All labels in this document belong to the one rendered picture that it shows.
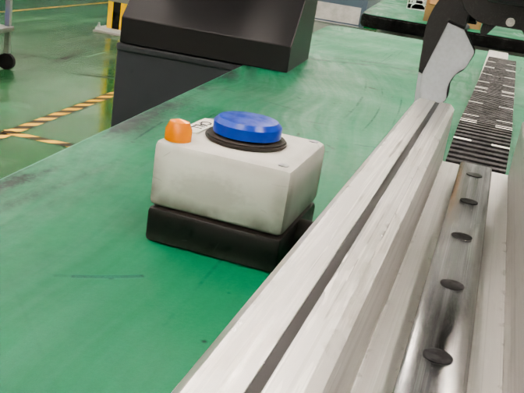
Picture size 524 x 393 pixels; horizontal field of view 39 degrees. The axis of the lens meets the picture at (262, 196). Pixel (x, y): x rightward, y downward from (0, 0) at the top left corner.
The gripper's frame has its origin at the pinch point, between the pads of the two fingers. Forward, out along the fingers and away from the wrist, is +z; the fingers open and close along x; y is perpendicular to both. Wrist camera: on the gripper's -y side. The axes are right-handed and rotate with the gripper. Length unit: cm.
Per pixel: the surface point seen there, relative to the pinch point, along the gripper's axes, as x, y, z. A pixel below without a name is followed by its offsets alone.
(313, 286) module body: 3.5, -37.7, -3.0
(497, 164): -1.9, 9.6, 3.1
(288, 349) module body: 3.2, -41.3, -3.0
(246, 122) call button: 12.7, -16.4, -2.0
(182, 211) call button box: 15.0, -18.8, 3.3
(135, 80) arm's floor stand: 51, 48, 11
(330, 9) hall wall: 251, 1082, 62
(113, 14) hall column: 332, 561, 64
